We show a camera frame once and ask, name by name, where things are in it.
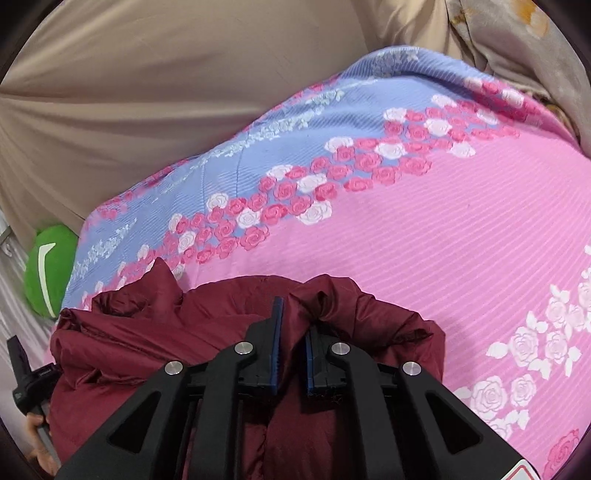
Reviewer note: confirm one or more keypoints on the person's left hand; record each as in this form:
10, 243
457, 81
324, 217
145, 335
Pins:
33, 424

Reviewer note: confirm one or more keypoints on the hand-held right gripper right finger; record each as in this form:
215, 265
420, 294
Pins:
310, 364

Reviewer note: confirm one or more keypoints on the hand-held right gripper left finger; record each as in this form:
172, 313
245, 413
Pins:
277, 341

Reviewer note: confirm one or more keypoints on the grey metal rod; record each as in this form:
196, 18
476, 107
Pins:
4, 233

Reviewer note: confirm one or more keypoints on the maroon puffer jacket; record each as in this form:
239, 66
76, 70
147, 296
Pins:
138, 350

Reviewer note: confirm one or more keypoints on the beige backdrop cloth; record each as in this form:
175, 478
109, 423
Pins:
161, 92

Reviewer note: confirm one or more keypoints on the pink floral bed sheet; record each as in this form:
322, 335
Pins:
415, 254

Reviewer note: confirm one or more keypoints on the green plush pillow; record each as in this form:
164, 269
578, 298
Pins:
60, 258

